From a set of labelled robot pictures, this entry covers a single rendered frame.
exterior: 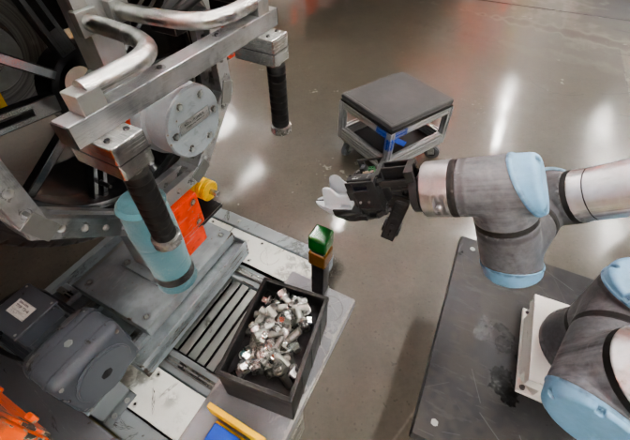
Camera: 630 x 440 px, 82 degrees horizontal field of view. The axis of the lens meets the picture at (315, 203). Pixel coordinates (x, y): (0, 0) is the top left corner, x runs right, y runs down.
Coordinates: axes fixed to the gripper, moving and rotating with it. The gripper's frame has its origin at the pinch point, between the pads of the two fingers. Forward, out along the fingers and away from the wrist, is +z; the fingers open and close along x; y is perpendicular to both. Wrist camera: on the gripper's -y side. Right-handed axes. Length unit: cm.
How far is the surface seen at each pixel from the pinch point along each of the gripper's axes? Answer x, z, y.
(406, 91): -113, 19, -30
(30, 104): 15, 35, 37
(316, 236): 6.0, 0.4, -3.0
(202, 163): -7.1, 34.9, 8.8
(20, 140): -40, 206, 21
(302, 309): 16.2, 3.3, -12.3
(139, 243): 21.0, 26.5, 10.2
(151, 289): 13, 66, -20
